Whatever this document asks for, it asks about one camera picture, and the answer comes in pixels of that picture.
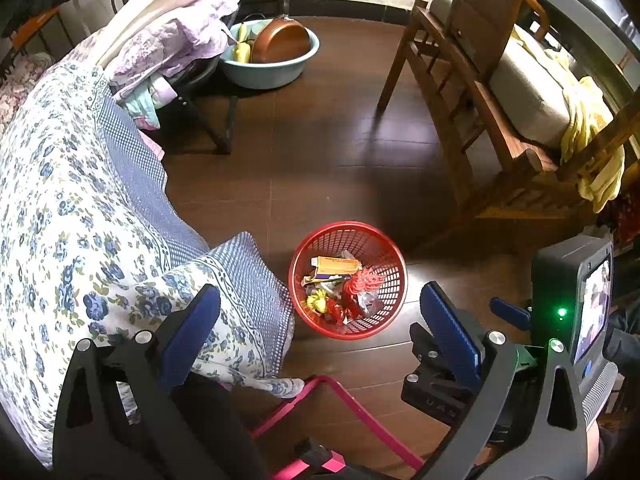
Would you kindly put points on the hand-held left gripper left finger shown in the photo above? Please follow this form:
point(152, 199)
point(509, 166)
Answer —
point(192, 335)

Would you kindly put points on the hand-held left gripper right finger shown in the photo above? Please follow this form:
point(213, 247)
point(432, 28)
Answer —
point(450, 335)

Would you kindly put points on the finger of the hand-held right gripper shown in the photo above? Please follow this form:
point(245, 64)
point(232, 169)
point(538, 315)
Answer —
point(430, 390)
point(510, 312)

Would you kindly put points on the silver foil bag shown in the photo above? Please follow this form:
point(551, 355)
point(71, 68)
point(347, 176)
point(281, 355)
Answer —
point(370, 304)

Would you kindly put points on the red plastic mesh basket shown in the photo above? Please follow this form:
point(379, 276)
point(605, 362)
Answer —
point(385, 260)

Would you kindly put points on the red plastic bag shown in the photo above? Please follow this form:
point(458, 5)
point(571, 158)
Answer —
point(337, 310)

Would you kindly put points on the orange cardboard box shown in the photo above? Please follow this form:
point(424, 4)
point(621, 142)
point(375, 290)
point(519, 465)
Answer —
point(332, 263)

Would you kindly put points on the person's right forearm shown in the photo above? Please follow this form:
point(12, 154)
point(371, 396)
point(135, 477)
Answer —
point(622, 335)

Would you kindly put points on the brown wooden rocking chair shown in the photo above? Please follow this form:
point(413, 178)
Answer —
point(500, 130)

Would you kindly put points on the blue floral bedspread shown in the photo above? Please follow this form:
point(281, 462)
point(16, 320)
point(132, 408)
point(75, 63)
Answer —
point(60, 210)

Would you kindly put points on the yellow towel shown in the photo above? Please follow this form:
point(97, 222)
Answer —
point(590, 110)

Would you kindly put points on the black folding stool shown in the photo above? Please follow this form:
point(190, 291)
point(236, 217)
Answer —
point(220, 140)

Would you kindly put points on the light blue plastic basin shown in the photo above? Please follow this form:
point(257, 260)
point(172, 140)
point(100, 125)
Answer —
point(270, 72)

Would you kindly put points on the yellow plastic object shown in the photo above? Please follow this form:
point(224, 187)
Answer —
point(242, 52)

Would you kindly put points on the purple clothes pile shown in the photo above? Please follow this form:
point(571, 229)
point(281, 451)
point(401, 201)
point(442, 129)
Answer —
point(165, 45)

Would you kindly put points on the folded purple floral quilt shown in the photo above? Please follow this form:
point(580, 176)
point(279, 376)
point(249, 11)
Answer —
point(20, 85)

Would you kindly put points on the copper frying pan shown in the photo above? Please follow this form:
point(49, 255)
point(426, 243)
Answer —
point(280, 42)

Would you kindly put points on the white quilted pillow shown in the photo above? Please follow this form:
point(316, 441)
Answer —
point(150, 10)

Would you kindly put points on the metal chair with orange seat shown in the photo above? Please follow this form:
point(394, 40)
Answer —
point(35, 27)

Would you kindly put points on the pink metal frame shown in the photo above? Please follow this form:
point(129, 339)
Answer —
point(360, 402)

